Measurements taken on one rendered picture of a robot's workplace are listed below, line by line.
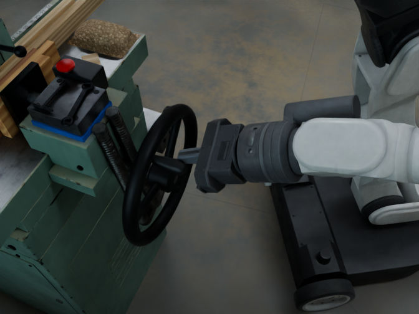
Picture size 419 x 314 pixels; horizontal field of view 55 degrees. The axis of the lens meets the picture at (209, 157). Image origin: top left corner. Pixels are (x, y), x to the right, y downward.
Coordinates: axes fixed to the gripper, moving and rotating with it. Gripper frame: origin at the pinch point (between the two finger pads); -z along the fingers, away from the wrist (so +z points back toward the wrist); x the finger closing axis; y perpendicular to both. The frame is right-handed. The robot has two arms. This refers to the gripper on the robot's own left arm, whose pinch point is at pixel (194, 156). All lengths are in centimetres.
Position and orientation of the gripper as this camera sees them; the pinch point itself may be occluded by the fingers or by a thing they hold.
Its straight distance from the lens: 66.5
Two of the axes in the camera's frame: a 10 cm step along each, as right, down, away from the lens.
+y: -5.5, -4.3, -7.1
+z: 8.0, -0.4, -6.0
